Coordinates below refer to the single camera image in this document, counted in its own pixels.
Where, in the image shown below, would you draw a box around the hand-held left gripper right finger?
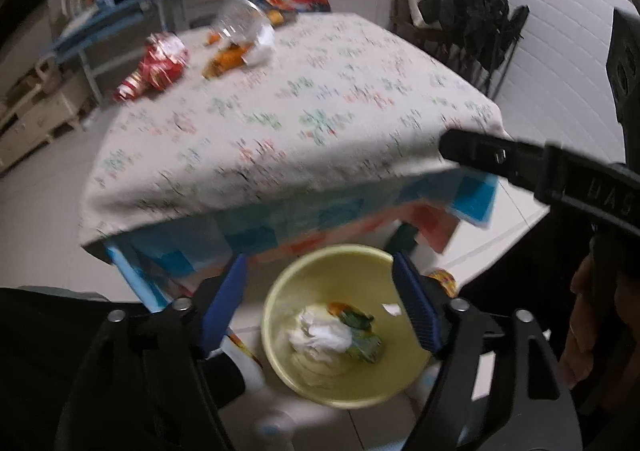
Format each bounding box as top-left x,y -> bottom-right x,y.
391,251 -> 583,451

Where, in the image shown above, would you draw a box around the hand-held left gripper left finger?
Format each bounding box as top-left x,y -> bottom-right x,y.
57,253 -> 248,451

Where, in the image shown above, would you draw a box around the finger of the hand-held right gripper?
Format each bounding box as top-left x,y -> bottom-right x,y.
439,128 -> 551,204

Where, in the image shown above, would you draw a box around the green wrapper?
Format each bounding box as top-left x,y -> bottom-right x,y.
335,303 -> 386,362

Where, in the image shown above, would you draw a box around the yellow plastic bin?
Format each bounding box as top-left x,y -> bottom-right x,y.
261,243 -> 436,409

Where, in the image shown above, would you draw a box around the white paper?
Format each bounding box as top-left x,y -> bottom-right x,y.
289,303 -> 353,362

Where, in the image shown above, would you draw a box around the long orange peel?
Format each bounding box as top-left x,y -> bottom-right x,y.
202,42 -> 251,80

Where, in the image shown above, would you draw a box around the red snack bag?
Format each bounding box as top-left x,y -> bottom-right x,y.
112,31 -> 190,104

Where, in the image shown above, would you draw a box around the white plastic bag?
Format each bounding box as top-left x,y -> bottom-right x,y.
247,26 -> 277,66

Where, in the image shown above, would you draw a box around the clear plastic container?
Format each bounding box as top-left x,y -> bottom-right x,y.
212,0 -> 271,44

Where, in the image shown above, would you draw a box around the person's right hand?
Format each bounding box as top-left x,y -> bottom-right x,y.
559,256 -> 640,387

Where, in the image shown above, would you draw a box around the yellow patterned ball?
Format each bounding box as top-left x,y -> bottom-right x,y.
427,268 -> 458,297

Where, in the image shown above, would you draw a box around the dark table leg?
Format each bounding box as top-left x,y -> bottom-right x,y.
387,223 -> 421,257

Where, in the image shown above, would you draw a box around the person's right trouser leg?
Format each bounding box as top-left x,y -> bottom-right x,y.
457,208 -> 596,327

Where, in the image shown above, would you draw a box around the pale plastic bag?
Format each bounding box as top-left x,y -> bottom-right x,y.
287,351 -> 361,379

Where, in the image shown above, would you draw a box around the black clothes on chair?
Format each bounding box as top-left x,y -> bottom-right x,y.
417,0 -> 531,99

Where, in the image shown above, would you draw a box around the floral tablecloth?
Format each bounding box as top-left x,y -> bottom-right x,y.
77,11 -> 506,249

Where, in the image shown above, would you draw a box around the white TV cabinet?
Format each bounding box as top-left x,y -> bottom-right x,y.
0,56 -> 96,172

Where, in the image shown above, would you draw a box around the white stool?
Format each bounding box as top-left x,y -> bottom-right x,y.
187,0 -> 236,29

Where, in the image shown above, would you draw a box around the blue desk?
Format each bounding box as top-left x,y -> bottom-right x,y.
50,0 -> 186,106

